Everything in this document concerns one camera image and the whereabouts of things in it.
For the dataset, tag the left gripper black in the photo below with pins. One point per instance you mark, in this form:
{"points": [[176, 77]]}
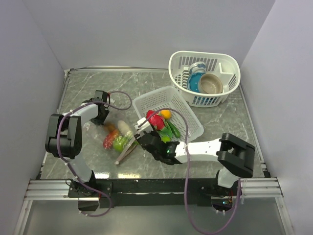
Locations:
{"points": [[99, 122]]}

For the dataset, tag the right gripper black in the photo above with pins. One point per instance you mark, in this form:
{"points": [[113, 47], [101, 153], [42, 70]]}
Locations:
{"points": [[154, 133]]}

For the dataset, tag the green fake apple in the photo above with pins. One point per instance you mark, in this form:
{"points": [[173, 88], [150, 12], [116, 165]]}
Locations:
{"points": [[165, 139], [119, 143]]}

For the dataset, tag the red fake dragon fruit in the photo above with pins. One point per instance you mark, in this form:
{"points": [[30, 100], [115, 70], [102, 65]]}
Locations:
{"points": [[159, 123]]}

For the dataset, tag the green fake leafy vegetable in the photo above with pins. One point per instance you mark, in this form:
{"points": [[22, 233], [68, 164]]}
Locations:
{"points": [[174, 129]]}

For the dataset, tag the orange fake fruit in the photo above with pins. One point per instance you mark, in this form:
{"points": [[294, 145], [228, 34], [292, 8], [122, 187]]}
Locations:
{"points": [[167, 114]]}

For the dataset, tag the clear zip top bag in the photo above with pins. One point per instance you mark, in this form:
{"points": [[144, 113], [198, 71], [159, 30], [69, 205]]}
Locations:
{"points": [[98, 133]]}

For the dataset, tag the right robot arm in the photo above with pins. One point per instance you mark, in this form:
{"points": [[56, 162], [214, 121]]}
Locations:
{"points": [[234, 154]]}

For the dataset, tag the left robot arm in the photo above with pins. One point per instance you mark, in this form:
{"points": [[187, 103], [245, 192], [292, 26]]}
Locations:
{"points": [[64, 140]]}

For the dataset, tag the brown fake mushroom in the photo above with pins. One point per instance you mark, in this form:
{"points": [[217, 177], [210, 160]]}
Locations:
{"points": [[109, 127]]}

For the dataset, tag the red fake mango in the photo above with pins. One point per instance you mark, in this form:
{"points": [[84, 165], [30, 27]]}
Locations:
{"points": [[109, 139]]}

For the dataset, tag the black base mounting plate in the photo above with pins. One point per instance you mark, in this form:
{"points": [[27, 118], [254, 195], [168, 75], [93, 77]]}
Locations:
{"points": [[203, 192]]}

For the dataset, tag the white oval dish rack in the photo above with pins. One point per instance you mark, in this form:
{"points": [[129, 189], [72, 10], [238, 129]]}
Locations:
{"points": [[223, 66]]}

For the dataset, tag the beige ceramic bowl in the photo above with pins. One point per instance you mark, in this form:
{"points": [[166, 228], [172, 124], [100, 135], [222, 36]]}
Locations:
{"points": [[210, 84]]}

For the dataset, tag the blue white patterned bowl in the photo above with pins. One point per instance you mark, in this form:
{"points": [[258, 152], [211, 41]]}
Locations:
{"points": [[197, 67]]}

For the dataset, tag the aluminium frame rail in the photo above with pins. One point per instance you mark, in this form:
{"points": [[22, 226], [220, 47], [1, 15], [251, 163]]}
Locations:
{"points": [[56, 190]]}

